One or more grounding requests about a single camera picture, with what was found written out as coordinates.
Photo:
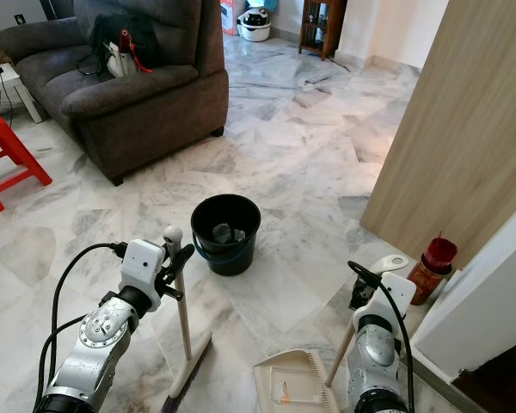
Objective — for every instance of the white handbag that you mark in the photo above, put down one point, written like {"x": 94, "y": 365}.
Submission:
{"x": 120, "y": 64}

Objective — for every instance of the black plastic bucket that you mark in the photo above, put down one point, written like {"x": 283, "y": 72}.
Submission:
{"x": 228, "y": 254}

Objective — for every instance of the red plastic stool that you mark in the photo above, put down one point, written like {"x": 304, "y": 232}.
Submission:
{"x": 4, "y": 142}

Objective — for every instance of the dark wooden shelf stand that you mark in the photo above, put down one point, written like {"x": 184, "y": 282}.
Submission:
{"x": 322, "y": 27}

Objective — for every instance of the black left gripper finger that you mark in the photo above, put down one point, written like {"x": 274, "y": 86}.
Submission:
{"x": 174, "y": 292}
{"x": 181, "y": 260}

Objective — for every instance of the dark grey fabric sofa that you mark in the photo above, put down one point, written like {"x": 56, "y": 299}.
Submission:
{"x": 138, "y": 116}

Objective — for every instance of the red white box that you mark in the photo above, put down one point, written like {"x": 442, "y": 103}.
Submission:
{"x": 232, "y": 17}

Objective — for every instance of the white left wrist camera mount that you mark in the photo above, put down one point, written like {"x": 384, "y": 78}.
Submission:
{"x": 142, "y": 265}

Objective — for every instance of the tall light wooden panel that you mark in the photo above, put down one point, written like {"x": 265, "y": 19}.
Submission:
{"x": 456, "y": 129}

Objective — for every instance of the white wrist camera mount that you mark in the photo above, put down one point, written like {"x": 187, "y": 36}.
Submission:
{"x": 142, "y": 265}
{"x": 389, "y": 297}

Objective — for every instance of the white round cooker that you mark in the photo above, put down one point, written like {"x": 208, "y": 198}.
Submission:
{"x": 256, "y": 26}

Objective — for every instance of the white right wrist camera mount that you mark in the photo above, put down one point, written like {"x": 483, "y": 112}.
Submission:
{"x": 389, "y": 297}

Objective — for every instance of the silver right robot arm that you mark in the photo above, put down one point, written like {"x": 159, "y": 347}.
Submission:
{"x": 374, "y": 366}

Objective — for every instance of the black backpack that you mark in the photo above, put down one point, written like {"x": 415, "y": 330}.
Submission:
{"x": 112, "y": 30}

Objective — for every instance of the white side table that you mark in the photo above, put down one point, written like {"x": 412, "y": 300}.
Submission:
{"x": 13, "y": 79}

